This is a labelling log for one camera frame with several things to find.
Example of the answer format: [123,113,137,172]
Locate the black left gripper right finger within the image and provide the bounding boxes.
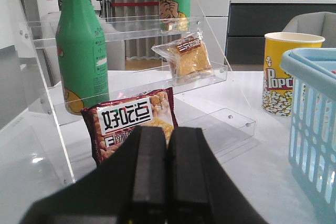
[167,127,266,223]

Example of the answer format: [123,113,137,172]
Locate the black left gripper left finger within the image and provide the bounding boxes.
[20,126,166,223]

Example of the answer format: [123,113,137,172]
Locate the packaged bread slice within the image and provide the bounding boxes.
[152,32,213,78]

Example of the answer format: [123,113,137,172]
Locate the light blue plastic basket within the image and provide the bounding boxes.
[280,48,335,223]

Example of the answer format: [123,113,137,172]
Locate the red peanut snack bag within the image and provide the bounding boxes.
[81,87,178,166]

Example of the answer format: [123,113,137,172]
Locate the yellow popcorn cup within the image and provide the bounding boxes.
[262,32,325,117]

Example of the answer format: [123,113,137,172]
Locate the clear acrylic left shelf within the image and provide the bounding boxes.
[15,0,257,185]

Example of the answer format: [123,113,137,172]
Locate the green drink bottle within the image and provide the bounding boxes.
[56,0,109,115]

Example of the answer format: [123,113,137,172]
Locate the dark grey counter cabinet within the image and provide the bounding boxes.
[225,0,335,65]

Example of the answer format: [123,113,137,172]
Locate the white cabinet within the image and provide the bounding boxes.
[191,0,230,63]

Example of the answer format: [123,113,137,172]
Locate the grey armchair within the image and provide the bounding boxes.
[282,12,336,48]

